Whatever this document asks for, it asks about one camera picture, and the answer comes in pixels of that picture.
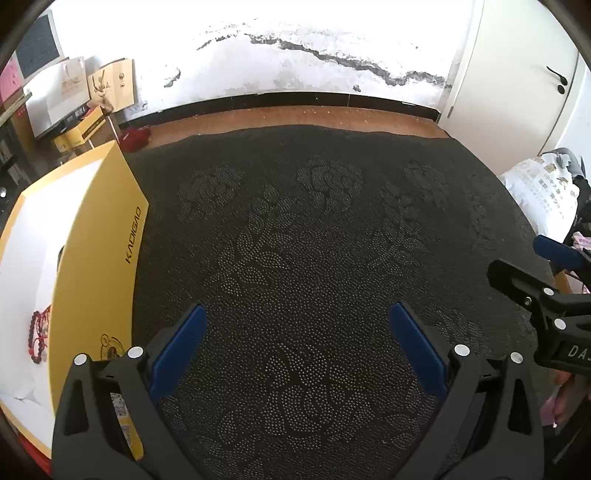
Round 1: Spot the white paper bag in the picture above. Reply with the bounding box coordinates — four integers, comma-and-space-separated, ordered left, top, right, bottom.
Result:
25, 58, 91, 140

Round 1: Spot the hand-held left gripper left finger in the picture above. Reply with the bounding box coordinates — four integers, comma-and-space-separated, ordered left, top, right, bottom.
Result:
51, 303, 208, 480

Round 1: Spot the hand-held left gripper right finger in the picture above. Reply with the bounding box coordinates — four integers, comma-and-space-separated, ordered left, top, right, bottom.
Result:
389, 302, 546, 480

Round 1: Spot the black door handle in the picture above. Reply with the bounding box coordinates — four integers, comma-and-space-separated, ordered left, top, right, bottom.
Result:
546, 66, 570, 96

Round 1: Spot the person's right hand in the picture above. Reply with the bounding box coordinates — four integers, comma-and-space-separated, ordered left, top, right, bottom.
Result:
551, 369, 583, 428

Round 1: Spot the kraft paper bag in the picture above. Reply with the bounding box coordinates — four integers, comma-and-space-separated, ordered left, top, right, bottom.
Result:
87, 58, 136, 113

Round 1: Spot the yellow cardboard box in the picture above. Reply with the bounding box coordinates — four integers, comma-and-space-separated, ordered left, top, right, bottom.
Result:
52, 106, 108, 153

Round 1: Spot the red bead bracelet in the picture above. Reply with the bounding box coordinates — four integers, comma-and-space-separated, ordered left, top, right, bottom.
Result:
27, 308, 53, 366

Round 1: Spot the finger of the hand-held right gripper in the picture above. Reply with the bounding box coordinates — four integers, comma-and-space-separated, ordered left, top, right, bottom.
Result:
532, 234, 591, 274
488, 258, 591, 324

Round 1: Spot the dark clothing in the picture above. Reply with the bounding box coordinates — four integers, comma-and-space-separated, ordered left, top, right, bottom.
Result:
554, 148, 591, 223

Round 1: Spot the black floral patterned mat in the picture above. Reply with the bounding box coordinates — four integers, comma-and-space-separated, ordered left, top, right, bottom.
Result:
115, 124, 556, 480

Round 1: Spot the dark red cloth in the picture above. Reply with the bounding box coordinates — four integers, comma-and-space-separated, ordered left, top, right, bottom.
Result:
119, 127, 151, 152

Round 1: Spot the yellow box with white inside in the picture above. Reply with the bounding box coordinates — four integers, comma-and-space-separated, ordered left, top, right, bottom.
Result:
0, 140, 150, 462

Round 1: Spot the flat black box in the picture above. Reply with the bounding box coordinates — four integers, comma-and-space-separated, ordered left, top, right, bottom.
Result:
60, 105, 91, 126

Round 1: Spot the white door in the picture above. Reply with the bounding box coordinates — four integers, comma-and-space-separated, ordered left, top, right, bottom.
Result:
438, 0, 591, 158

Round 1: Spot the pink box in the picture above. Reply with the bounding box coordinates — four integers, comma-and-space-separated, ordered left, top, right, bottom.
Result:
0, 60, 24, 105

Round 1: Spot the framed dark picture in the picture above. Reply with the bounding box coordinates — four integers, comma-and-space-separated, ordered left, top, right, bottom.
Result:
14, 9, 64, 82

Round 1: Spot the white printed plastic bag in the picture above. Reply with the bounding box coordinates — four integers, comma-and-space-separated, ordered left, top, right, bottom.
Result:
501, 154, 581, 243

